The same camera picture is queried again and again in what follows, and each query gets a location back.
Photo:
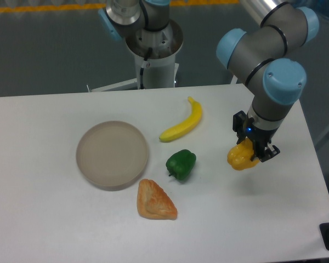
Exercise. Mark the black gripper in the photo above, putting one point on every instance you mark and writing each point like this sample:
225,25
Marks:
245,127

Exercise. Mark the yellow bell pepper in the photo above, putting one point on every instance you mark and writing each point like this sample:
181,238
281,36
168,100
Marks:
240,156

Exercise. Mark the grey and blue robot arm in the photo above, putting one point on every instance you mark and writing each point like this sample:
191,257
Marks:
258,60

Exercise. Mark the green bell pepper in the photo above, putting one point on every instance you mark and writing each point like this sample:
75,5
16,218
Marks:
180,164

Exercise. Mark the beige round plate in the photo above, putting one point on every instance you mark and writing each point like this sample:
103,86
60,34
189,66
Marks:
112,155

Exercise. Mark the yellow banana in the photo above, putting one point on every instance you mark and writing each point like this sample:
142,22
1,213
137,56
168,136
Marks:
186,126

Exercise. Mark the golden triangular pastry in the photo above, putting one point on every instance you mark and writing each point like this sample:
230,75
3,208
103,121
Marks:
153,203

